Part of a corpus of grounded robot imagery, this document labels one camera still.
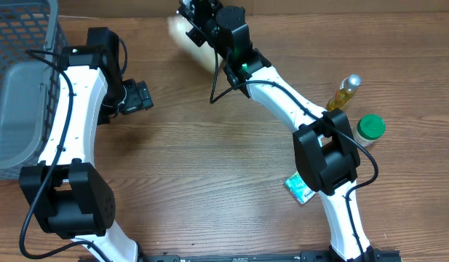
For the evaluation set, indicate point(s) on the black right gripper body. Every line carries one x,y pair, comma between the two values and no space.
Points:
194,18

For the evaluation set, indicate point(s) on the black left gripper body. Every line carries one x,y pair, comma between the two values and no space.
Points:
132,100

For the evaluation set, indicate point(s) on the brown cookie pouch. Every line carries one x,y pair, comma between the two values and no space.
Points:
204,55

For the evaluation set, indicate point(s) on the yellow bottle silver cap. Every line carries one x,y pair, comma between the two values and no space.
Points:
345,92

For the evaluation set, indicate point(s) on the green Kleenex tissue pack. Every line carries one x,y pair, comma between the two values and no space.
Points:
298,188

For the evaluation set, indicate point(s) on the green white tissue cup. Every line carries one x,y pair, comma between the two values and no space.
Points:
369,129

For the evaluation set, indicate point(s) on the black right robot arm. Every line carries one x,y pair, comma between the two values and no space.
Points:
326,154

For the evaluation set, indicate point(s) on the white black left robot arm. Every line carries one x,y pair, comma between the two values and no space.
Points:
67,195

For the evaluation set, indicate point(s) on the grey plastic mesh basket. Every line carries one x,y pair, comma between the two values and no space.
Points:
30,36

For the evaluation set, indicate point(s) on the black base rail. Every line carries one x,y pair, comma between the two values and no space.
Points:
375,255

